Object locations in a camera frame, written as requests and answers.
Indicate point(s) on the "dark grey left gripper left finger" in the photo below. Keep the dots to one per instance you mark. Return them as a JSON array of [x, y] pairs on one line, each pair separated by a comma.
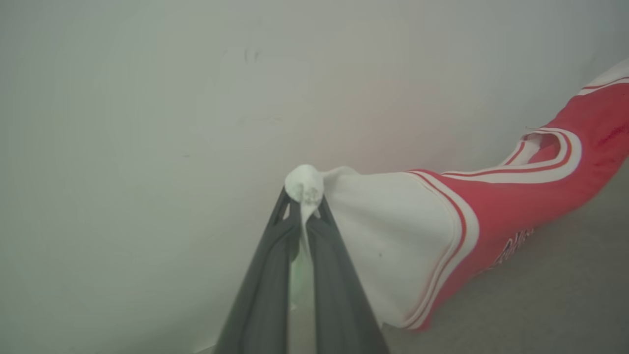
[[265, 295]]

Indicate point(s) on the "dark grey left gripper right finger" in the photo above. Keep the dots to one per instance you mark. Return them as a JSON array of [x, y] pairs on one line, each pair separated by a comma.
[[339, 305]]

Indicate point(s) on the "red and white sports jersey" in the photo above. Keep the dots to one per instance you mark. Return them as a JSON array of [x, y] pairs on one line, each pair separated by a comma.
[[442, 231]]

